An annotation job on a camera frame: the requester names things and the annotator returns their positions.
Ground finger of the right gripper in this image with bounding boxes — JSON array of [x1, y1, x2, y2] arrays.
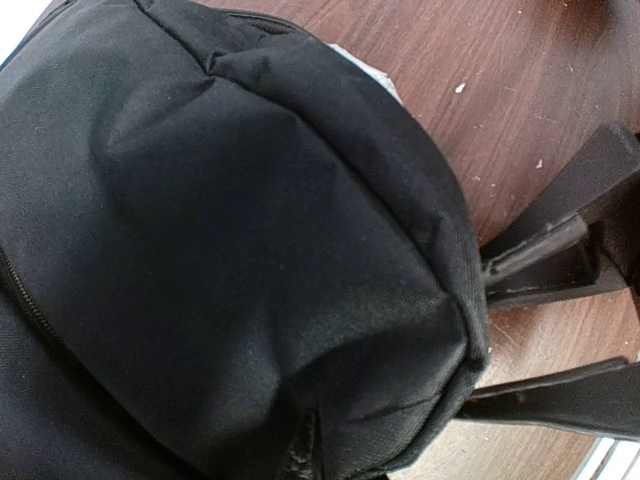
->
[[481, 124, 639, 309], [457, 357, 639, 442]]

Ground front aluminium rail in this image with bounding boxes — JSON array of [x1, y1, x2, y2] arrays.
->
[[571, 438, 640, 480]]

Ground black student backpack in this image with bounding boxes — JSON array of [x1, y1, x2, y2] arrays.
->
[[1, 1, 488, 479]]

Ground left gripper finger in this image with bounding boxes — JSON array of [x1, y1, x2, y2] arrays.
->
[[282, 409, 323, 480]]

